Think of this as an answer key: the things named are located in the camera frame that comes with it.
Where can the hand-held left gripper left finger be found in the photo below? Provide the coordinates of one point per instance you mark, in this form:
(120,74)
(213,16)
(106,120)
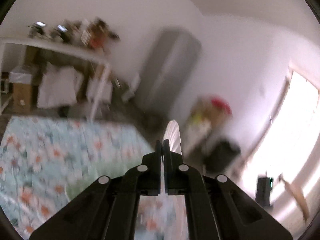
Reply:
(155,170)

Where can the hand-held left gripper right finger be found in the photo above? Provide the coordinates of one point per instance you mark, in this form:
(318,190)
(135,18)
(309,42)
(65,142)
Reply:
(168,170)

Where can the translucent white rice paddle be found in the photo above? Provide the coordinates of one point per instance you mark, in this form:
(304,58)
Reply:
(172,135)

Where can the black trash bin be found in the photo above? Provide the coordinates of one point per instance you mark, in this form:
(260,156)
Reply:
(222,155)

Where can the yellow white bag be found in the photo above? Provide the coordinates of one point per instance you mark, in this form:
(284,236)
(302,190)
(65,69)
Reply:
(197,123)

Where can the large cardboard box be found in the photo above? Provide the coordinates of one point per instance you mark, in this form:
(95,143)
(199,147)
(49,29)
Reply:
(211,113)

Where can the red plastic bag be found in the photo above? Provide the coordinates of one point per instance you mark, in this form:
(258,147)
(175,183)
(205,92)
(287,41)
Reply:
(221,103)

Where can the grey refrigerator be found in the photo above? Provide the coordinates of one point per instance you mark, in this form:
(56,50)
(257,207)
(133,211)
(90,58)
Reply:
(167,67)

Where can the blue floral cloth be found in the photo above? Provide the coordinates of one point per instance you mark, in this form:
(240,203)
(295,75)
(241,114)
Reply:
(37,155)

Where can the white table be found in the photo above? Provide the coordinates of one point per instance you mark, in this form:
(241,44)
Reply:
(75,52)

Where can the pile of bottles and packets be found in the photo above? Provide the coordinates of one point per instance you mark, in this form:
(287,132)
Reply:
(97,35)

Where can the small cardboard box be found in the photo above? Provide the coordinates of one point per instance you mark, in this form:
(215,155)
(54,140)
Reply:
(21,97)

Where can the white box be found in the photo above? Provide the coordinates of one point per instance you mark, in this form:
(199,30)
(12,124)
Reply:
(20,76)

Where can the black device with screen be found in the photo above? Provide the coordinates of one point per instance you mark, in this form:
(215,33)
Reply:
(61,32)
(40,28)

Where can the wooden door frame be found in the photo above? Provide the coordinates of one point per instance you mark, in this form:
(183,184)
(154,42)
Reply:
(288,82)

